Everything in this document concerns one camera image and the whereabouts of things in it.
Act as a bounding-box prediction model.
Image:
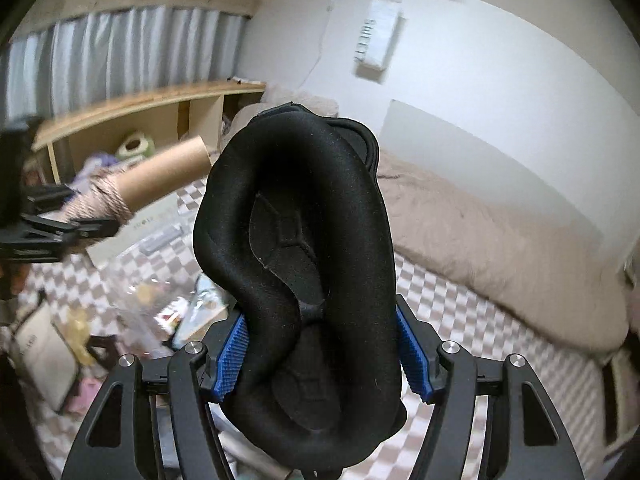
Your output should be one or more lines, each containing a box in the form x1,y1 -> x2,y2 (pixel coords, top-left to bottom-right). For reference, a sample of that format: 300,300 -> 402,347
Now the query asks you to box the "grey striped curtain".
0,4 -> 251,126

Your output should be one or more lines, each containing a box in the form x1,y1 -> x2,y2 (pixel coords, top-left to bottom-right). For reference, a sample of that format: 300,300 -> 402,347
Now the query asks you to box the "white cardboard box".
85,190 -> 186,268

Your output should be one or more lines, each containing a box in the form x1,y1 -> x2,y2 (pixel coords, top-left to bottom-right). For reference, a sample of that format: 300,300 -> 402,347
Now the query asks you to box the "cardboard tube with twine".
60,136 -> 213,233

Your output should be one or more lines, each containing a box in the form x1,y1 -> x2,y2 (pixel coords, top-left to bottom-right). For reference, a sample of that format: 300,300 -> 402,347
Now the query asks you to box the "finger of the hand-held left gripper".
0,214 -> 121,263
22,183 -> 77,209

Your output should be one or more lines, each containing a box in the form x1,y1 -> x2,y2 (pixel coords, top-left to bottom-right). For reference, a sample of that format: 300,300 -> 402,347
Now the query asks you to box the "beige printed pouch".
10,305 -> 81,411

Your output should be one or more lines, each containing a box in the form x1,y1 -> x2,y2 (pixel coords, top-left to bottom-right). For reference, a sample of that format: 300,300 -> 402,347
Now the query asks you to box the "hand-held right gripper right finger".
395,295 -> 586,480

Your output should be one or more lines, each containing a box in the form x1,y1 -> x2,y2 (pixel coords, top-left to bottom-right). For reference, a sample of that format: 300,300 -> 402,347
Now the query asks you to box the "white wall cord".
300,0 -> 337,86

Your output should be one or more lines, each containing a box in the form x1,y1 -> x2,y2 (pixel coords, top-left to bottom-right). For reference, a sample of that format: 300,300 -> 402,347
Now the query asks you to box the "green avocado plush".
116,132 -> 155,161

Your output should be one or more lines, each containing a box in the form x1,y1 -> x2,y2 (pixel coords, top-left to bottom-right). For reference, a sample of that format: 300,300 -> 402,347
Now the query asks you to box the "wooden bedside shelf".
30,80 -> 268,186

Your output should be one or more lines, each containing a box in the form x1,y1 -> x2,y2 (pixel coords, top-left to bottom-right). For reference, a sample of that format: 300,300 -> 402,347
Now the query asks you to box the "purple plush toy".
75,155 -> 116,186

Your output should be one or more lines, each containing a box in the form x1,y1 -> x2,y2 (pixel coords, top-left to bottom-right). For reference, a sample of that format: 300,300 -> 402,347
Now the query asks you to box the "white hanging bag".
352,0 -> 407,71

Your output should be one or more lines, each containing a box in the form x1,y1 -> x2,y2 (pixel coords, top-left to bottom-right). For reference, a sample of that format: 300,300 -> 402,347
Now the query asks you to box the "beige fluffy blanket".
235,85 -> 631,356

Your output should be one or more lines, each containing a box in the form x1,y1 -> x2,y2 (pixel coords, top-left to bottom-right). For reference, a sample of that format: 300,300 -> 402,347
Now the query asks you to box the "white wall panel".
382,99 -> 613,261

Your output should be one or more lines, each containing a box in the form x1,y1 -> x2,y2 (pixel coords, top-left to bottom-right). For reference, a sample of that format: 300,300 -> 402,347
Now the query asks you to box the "black padded sleep mask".
192,102 -> 406,471

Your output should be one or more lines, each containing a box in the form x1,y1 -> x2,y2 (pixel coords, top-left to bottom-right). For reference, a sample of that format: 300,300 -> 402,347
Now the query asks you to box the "clear plastic container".
107,240 -> 236,361

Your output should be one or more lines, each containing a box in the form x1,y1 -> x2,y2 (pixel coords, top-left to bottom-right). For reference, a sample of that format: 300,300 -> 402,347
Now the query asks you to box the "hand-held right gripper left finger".
60,307 -> 251,480

